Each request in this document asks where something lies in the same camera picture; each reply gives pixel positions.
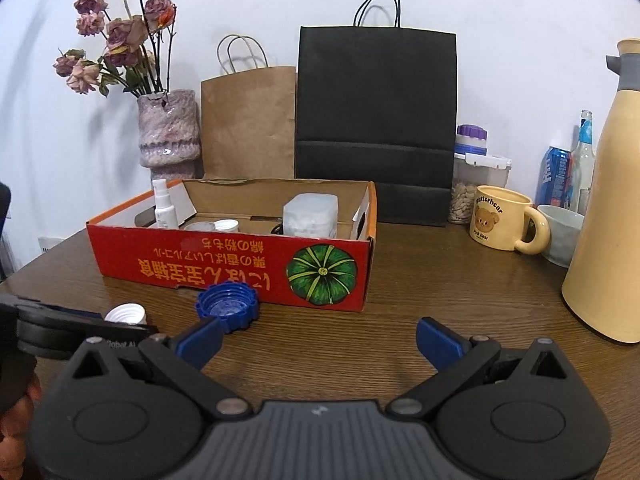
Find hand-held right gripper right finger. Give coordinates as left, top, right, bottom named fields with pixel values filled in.
left=387, top=316, right=568, bottom=418

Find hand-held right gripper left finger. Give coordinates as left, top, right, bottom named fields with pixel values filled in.
left=70, top=316, right=251, bottom=418

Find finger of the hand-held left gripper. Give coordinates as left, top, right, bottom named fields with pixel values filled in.
left=47, top=306, right=160, bottom=359

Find small white cap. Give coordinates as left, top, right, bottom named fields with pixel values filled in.
left=104, top=303, right=148, bottom=327

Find blue bottle cap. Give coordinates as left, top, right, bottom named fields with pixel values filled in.
left=195, top=282, right=261, bottom=335

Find red cardboard box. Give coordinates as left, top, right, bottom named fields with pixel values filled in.
left=86, top=178, right=378, bottom=313

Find white spray bottle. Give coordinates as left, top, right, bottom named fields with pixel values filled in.
left=151, top=179, right=179, bottom=229

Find clear cotton swab box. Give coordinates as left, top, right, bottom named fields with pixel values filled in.
left=282, top=193, right=339, bottom=239

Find person's left hand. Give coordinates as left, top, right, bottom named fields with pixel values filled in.
left=0, top=374, right=43, bottom=480

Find yellow bear mug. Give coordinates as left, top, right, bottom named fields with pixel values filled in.
left=470, top=185, right=552, bottom=255

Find clear seed container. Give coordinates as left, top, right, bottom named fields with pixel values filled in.
left=447, top=154, right=513, bottom=226

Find grey bowl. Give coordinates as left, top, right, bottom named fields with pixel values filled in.
left=537, top=204, right=586, bottom=269

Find blue drink can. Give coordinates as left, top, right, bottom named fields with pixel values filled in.
left=535, top=146, right=574, bottom=209

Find purple lid jar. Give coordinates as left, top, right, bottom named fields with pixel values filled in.
left=454, top=124, right=488, bottom=157

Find yellow thermos jug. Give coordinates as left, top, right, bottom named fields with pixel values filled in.
left=561, top=37, right=640, bottom=345

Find brown paper bag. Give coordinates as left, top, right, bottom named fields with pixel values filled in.
left=200, top=34, right=298, bottom=181

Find black paper bag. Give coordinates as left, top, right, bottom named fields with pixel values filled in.
left=294, top=0, right=458, bottom=227

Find dried pink roses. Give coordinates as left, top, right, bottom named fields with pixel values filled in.
left=52, top=0, right=178, bottom=98

